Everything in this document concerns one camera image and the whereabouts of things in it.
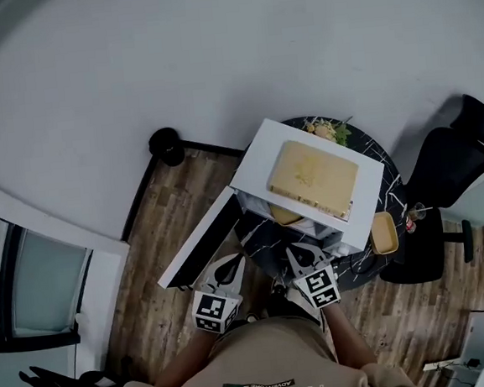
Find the red drink can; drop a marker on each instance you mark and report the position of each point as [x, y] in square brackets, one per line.
[410, 224]

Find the bunch of flowers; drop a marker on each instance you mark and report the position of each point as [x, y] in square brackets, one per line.
[329, 131]

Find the black framed window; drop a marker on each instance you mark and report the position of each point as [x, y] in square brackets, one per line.
[43, 281]

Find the person's left shoe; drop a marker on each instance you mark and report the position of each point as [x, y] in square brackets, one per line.
[251, 315]

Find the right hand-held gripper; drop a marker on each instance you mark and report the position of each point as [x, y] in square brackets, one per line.
[320, 289]

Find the person's black trousers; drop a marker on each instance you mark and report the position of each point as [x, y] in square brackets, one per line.
[290, 306]

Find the white desk foot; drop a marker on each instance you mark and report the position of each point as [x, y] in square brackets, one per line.
[442, 365]

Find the person's beige shirt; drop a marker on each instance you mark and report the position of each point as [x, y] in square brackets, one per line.
[264, 355]

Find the black round floor object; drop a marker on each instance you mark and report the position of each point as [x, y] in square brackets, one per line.
[165, 144]

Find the person's right forearm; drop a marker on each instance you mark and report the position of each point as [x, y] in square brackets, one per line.
[347, 335]

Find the person's right shoe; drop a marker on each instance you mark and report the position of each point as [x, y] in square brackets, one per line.
[279, 287]

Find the white microwave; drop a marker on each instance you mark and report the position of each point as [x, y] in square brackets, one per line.
[260, 161]

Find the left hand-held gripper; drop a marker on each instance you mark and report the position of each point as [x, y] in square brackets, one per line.
[214, 311]

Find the black charger plug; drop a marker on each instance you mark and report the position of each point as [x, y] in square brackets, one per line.
[473, 363]

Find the person's left forearm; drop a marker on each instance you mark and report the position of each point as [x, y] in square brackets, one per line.
[189, 361]

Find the clear plastic cup with straw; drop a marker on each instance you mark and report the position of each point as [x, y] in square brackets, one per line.
[417, 212]

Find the black mesh office chair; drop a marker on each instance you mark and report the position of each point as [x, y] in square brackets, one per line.
[450, 170]

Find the person's shoe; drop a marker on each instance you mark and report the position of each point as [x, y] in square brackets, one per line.
[251, 315]
[279, 287]

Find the round black marble table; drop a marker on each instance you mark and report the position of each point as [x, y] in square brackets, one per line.
[388, 184]

